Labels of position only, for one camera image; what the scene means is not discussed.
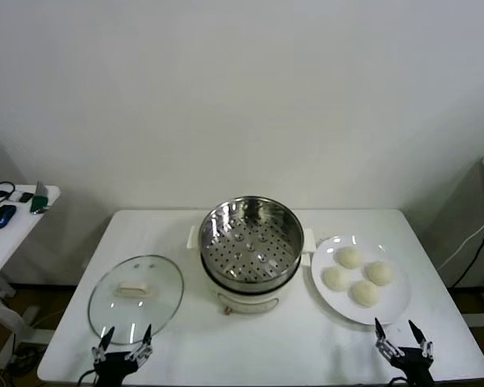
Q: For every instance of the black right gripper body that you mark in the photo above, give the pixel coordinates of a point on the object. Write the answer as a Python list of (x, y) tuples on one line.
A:
[(415, 364)]

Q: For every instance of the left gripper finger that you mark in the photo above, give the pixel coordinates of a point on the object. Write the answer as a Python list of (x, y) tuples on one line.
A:
[(106, 342), (146, 342)]

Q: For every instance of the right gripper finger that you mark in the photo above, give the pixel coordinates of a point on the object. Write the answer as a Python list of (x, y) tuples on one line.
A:
[(421, 340), (381, 336)]

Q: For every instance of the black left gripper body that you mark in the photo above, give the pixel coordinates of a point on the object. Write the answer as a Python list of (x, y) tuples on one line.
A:
[(115, 364)]

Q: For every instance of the white steamed baozi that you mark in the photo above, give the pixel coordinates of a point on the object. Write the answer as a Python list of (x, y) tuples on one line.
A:
[(336, 278), (380, 273), (349, 257), (364, 293)]

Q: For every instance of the stainless steel steamer basket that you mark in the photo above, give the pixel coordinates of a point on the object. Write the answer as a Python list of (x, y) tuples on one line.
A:
[(250, 250)]

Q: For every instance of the white round plate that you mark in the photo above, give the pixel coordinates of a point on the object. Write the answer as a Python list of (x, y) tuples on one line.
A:
[(391, 302)]

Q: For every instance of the cream electric cooking pot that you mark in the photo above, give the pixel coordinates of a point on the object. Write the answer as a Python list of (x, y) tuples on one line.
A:
[(246, 301)]

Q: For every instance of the white side table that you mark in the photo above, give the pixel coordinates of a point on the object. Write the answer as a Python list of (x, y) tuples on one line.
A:
[(8, 246)]

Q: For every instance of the green circuit board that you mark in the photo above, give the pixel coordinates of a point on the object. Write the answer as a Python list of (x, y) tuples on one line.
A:
[(39, 201)]

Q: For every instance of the blue computer mouse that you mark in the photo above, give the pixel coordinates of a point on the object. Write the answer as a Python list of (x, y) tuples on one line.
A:
[(0, 217)]

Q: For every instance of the black headset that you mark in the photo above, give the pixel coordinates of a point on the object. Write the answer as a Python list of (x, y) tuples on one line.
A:
[(6, 186)]

